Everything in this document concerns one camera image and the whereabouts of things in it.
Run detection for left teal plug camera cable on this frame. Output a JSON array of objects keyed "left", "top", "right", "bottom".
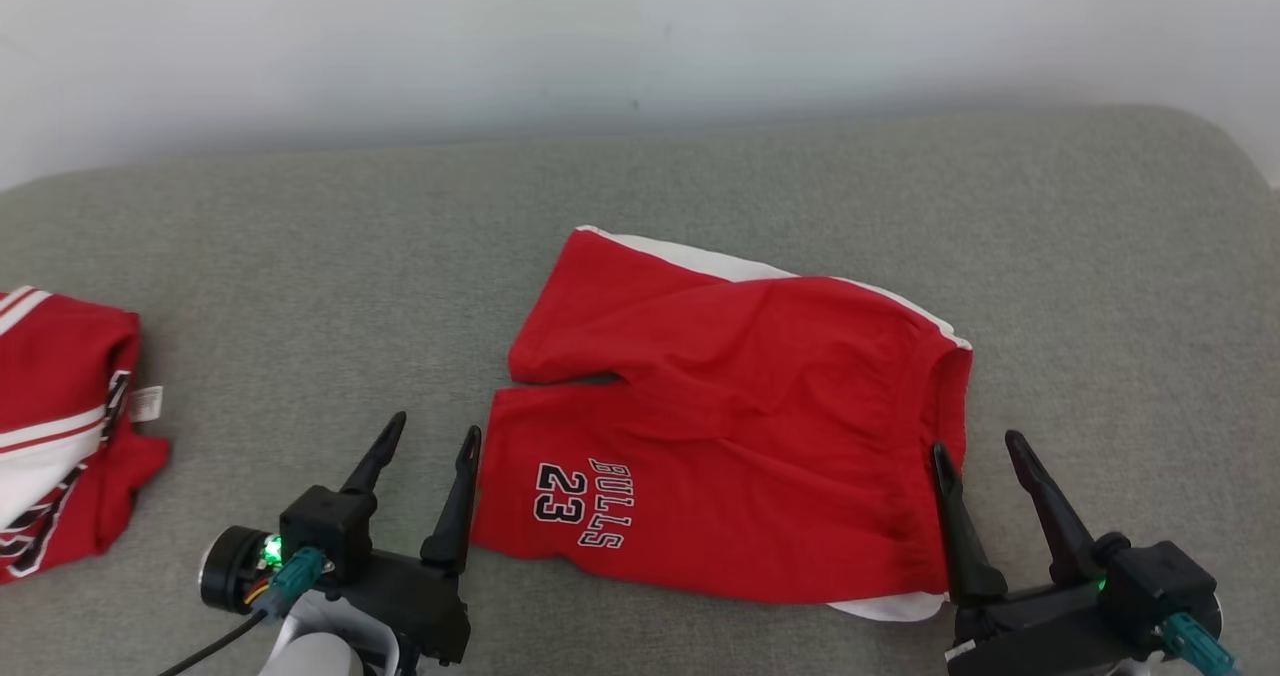
[{"left": 155, "top": 546, "right": 331, "bottom": 676}]

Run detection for red white basketball jersey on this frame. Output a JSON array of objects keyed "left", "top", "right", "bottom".
[{"left": 0, "top": 286, "right": 171, "bottom": 585}]

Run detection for teal plug camera cable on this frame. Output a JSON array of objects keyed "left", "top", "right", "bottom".
[
  {"left": 155, "top": 546, "right": 331, "bottom": 676},
  {"left": 1160, "top": 611, "right": 1241, "bottom": 676}
]

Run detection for right teal plug camera cable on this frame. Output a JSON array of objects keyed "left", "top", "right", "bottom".
[{"left": 1160, "top": 611, "right": 1241, "bottom": 676}]

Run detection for red basketball shorts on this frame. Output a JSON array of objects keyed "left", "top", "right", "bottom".
[{"left": 470, "top": 225, "right": 974, "bottom": 623}]

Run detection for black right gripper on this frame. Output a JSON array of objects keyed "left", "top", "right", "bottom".
[{"left": 931, "top": 430, "right": 1161, "bottom": 676}]

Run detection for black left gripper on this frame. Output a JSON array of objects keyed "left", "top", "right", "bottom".
[{"left": 330, "top": 411, "right": 483, "bottom": 667}]

